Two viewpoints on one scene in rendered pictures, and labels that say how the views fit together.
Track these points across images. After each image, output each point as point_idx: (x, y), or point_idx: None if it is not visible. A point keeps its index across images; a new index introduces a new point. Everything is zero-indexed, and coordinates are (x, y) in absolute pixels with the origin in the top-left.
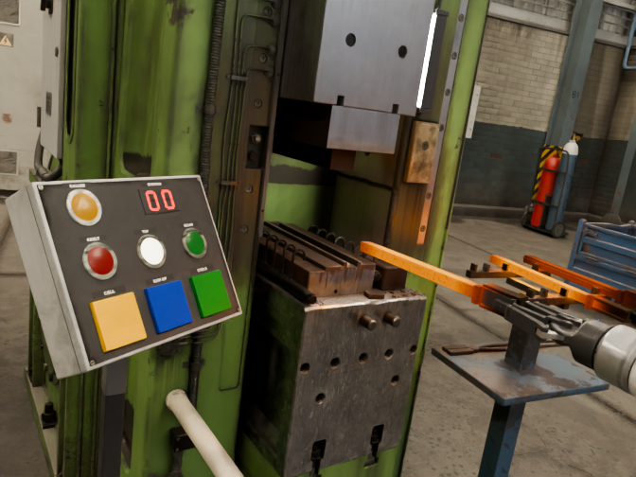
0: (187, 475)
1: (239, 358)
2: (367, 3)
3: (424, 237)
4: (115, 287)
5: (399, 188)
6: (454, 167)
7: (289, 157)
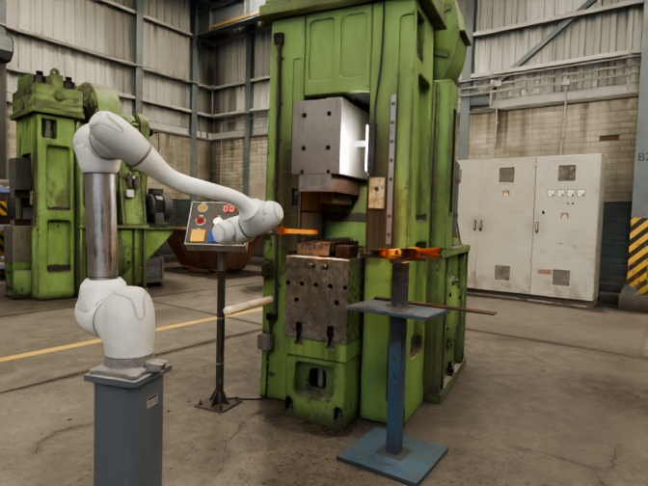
0: (277, 337)
1: None
2: (309, 133)
3: (391, 239)
4: (202, 228)
5: (367, 212)
6: (407, 200)
7: (362, 208)
